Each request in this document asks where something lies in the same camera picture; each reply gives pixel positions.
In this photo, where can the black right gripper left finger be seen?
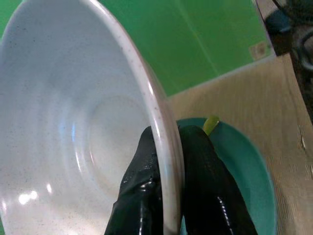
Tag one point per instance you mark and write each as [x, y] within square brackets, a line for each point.
[139, 186]

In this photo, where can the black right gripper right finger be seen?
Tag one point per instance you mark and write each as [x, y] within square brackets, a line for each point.
[207, 181]

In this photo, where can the white speckled ceramic bowl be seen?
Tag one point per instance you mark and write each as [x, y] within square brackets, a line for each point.
[73, 117]

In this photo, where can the teal plate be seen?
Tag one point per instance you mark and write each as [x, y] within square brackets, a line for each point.
[244, 166]

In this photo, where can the beige woven placemat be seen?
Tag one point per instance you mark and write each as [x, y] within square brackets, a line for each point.
[259, 102]

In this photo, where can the green cutting mat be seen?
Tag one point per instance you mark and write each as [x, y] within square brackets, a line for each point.
[195, 44]

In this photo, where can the dark chair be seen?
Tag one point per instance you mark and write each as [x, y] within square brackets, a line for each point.
[293, 31]

